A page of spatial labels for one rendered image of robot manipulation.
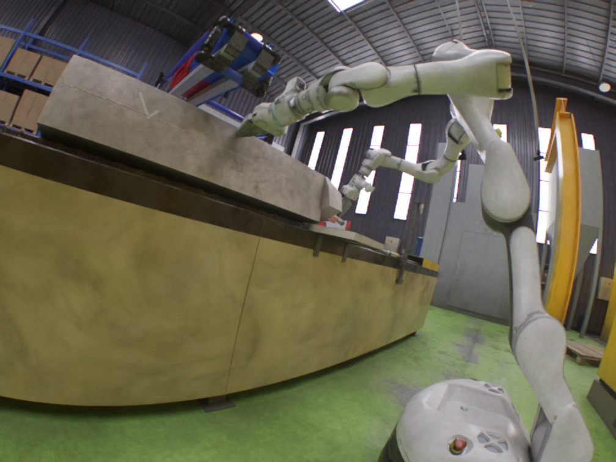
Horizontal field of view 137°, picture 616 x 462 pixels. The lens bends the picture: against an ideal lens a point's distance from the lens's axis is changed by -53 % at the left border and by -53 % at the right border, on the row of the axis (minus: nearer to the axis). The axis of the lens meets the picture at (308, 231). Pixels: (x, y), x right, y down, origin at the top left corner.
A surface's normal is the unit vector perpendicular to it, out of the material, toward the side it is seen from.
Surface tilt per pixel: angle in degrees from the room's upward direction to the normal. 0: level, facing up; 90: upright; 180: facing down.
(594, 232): 112
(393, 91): 161
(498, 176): 91
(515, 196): 89
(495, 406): 73
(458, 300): 90
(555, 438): 91
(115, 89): 80
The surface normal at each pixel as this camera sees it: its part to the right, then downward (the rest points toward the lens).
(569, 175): -0.65, -0.21
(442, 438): -0.40, -0.91
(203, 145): 0.75, -0.01
